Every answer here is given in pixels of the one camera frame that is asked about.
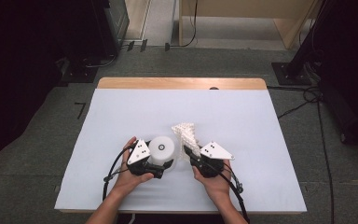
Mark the black stand base plate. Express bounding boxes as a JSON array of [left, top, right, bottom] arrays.
[[271, 61, 312, 87], [60, 57, 100, 84]]

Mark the dark clothing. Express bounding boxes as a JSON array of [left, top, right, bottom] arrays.
[[116, 213, 227, 224]]

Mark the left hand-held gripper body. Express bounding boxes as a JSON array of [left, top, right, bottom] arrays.
[[126, 138, 157, 177]]

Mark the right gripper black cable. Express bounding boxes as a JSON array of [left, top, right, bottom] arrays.
[[204, 161, 252, 224]]

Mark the black glass-door cabinet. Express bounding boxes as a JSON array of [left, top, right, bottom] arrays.
[[91, 0, 131, 60]]

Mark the black floor cable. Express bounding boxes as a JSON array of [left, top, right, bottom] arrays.
[[267, 85, 336, 224]]

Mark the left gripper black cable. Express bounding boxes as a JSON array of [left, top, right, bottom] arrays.
[[102, 145, 132, 202]]

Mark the grey floor cable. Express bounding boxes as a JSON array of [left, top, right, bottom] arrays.
[[83, 53, 118, 69]]

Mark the person's right hand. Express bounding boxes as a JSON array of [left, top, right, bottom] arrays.
[[192, 159, 233, 207]]

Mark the wooden table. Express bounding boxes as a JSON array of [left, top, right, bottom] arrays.
[[59, 77, 304, 216]]

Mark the black slanted stand post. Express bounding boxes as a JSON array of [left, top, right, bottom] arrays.
[[287, 0, 338, 78]]

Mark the person's left hand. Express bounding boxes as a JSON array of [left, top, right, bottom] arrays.
[[113, 135, 155, 199]]

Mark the white cylindrical cup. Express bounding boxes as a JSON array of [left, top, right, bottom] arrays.
[[147, 135, 178, 168]]

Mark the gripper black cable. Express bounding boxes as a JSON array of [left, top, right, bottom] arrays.
[[204, 161, 252, 224], [102, 145, 132, 202]]

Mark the light wooden desk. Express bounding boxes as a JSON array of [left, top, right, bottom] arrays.
[[178, 0, 322, 50]]

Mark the black hanging cable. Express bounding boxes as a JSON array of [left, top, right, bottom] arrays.
[[164, 0, 200, 52]]

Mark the white table mat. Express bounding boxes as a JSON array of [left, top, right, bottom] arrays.
[[53, 88, 308, 215]]

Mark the white textured cloth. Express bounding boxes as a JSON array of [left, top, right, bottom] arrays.
[[171, 122, 201, 161]]

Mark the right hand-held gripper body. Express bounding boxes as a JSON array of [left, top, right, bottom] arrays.
[[190, 141, 235, 179]]

